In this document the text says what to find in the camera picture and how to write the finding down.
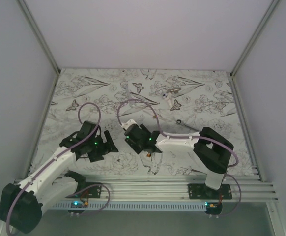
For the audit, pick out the aluminium rail frame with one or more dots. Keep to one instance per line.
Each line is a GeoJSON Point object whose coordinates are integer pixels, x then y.
{"type": "Point", "coordinates": [174, 188]}

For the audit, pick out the white slotted cable duct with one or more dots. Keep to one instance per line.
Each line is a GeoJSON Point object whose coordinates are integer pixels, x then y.
{"type": "Point", "coordinates": [137, 206]}

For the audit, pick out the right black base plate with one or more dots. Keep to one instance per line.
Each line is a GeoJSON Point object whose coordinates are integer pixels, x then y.
{"type": "Point", "coordinates": [201, 192]}

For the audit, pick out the silver ratchet wrench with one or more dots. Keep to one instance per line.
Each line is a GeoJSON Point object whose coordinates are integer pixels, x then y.
{"type": "Point", "coordinates": [181, 123]}

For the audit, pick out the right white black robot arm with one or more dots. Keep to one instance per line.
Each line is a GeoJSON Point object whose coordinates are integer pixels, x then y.
{"type": "Point", "coordinates": [213, 150]}

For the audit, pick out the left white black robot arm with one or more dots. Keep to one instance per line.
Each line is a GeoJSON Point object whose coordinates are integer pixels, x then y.
{"type": "Point", "coordinates": [22, 205]}

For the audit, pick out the left small circuit board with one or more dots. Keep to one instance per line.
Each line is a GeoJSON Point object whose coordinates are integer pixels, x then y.
{"type": "Point", "coordinates": [77, 208]}

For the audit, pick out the right small circuit board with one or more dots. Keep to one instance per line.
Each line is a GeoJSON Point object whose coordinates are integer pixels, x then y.
{"type": "Point", "coordinates": [213, 209]}

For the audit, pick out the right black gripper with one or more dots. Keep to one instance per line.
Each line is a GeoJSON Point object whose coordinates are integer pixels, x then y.
{"type": "Point", "coordinates": [134, 146]}

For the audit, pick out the floral patterned mat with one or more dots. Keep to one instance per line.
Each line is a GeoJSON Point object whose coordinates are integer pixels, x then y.
{"type": "Point", "coordinates": [200, 99]}

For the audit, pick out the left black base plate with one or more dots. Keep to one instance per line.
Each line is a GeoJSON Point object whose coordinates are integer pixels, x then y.
{"type": "Point", "coordinates": [89, 190]}

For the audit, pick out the small circuit board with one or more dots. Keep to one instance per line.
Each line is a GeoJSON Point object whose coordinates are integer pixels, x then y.
{"type": "Point", "coordinates": [213, 209]}
{"type": "Point", "coordinates": [77, 208]}

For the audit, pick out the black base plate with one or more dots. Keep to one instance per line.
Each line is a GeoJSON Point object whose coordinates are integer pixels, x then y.
{"type": "Point", "coordinates": [89, 190]}
{"type": "Point", "coordinates": [201, 192]}

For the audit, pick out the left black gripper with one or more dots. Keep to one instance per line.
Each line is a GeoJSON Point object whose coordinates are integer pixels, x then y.
{"type": "Point", "coordinates": [105, 148]}

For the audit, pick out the white plastic tool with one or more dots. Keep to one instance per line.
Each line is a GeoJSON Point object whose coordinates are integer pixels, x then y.
{"type": "Point", "coordinates": [168, 98]}

